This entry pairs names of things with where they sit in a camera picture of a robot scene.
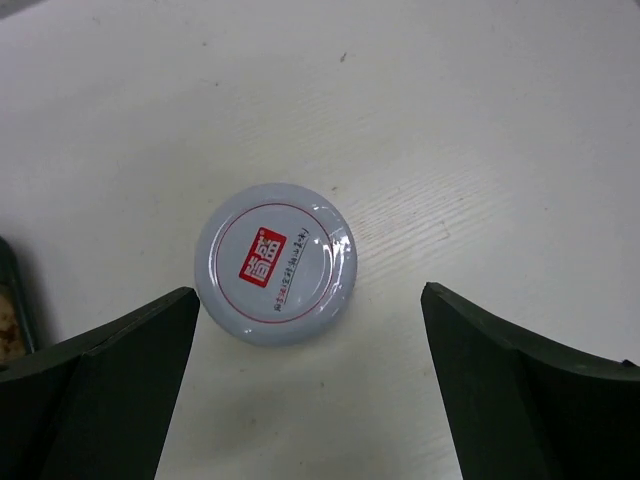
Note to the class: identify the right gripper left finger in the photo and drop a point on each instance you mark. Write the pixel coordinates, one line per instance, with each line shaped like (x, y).
(99, 405)

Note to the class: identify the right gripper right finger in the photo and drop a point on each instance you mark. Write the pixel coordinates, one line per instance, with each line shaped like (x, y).
(522, 406)

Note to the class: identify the red label spice jar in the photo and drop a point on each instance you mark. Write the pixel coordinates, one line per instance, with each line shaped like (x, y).
(275, 265)

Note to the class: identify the black rectangular tray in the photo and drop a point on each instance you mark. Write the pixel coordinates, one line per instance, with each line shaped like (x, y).
(18, 328)

